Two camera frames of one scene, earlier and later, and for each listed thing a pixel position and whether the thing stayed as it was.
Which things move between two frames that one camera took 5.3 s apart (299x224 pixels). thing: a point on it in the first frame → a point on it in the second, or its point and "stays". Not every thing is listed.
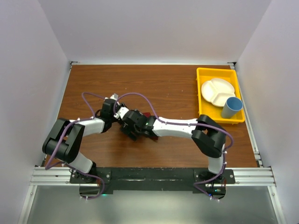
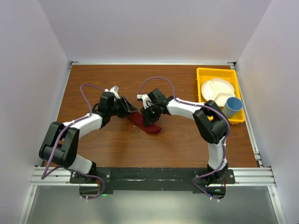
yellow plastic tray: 207,108 stays
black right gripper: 127,129 → 148,119
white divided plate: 217,91 stays
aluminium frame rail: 60,176 stays
